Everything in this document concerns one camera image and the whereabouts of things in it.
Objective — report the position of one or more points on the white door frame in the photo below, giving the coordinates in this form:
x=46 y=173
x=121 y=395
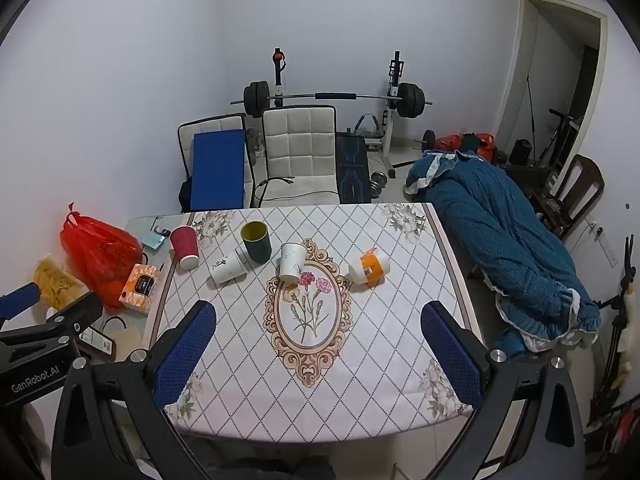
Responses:
x=515 y=60

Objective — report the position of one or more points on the red plastic bag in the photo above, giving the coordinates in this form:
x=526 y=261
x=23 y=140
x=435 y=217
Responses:
x=95 y=250

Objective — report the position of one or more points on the dark green cup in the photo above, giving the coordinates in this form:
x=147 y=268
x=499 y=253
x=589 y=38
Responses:
x=257 y=251

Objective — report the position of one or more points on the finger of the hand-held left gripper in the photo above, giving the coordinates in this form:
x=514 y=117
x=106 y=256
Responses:
x=80 y=310
x=19 y=299

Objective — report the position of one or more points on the small blue card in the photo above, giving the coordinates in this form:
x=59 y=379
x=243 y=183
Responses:
x=152 y=241

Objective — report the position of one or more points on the orange tissue box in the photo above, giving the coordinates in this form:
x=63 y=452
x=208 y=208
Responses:
x=137 y=287

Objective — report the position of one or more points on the metal dumbbell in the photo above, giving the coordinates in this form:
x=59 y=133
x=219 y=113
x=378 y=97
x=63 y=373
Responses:
x=380 y=178

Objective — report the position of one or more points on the white barbell rack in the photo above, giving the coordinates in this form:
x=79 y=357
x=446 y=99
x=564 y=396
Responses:
x=395 y=110

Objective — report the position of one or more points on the white power strip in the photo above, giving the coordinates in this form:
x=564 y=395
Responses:
x=602 y=245

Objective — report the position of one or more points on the black box with label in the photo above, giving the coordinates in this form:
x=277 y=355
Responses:
x=97 y=342

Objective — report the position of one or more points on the blue cushion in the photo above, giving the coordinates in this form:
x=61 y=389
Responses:
x=217 y=170

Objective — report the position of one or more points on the black speaker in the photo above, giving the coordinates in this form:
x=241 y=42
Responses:
x=521 y=151

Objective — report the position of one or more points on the orange and white paper cup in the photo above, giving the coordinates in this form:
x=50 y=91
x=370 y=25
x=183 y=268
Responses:
x=372 y=265

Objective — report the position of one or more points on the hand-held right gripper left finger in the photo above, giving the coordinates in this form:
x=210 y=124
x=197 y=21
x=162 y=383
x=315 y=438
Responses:
x=184 y=355

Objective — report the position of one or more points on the white padded chair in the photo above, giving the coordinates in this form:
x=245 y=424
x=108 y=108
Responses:
x=210 y=125
x=300 y=145

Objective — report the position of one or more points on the white printed paper cup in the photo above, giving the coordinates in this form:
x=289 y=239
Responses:
x=225 y=266

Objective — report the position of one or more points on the barbell with black plates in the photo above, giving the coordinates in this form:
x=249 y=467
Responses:
x=335 y=95

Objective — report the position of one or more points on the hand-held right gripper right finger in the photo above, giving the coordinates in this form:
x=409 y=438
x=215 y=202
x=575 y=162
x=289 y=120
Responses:
x=450 y=352

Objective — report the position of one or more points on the red paper cup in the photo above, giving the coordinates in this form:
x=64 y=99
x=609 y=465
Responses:
x=184 y=245

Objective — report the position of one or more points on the black bench pad blue lines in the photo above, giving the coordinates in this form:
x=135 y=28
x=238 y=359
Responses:
x=352 y=170

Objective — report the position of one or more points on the black kick scooter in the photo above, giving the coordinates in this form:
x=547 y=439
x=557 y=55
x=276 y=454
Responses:
x=560 y=130

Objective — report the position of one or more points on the plain white paper cup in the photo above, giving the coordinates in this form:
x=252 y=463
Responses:
x=291 y=262

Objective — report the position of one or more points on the dark wooden chair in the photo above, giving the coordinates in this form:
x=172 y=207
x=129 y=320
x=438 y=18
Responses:
x=582 y=180

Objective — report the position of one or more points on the yellow snack bag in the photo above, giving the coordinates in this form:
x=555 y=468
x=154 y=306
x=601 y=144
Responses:
x=52 y=280

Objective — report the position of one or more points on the floral diamond pattern tablecloth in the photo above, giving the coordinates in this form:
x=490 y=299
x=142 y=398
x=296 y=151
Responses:
x=240 y=340

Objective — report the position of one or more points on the teal blue blanket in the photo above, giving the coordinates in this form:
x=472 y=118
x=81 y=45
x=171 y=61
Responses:
x=490 y=230

